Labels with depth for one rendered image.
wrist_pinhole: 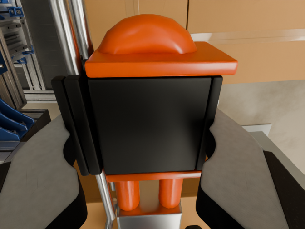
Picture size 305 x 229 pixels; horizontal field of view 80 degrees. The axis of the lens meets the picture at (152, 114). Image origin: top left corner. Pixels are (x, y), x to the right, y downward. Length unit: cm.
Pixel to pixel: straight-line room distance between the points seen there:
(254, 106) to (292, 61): 82
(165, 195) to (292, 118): 198
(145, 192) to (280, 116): 187
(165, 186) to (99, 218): 34
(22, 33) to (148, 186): 99
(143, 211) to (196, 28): 71
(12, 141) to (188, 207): 49
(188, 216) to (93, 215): 22
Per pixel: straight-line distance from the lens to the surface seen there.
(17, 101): 78
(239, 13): 86
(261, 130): 199
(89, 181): 48
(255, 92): 174
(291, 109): 204
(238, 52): 90
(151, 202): 20
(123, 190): 17
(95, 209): 46
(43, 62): 127
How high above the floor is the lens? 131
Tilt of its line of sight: 58 degrees down
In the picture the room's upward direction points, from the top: 172 degrees clockwise
